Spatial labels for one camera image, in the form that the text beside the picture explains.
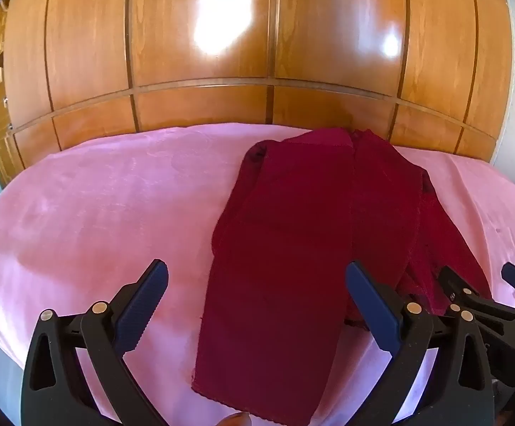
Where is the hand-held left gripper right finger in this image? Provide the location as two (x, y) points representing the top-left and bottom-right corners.
(345, 261), (494, 426)

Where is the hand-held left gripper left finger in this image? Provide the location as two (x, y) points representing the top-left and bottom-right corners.
(20, 258), (170, 426)

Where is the dark red garment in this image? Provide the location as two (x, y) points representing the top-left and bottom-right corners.
(190, 128), (493, 414)

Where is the pink blanket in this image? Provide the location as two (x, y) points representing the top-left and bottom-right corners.
(0, 123), (515, 426)

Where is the wooden wardrobe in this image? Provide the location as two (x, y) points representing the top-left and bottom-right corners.
(0, 0), (513, 163)

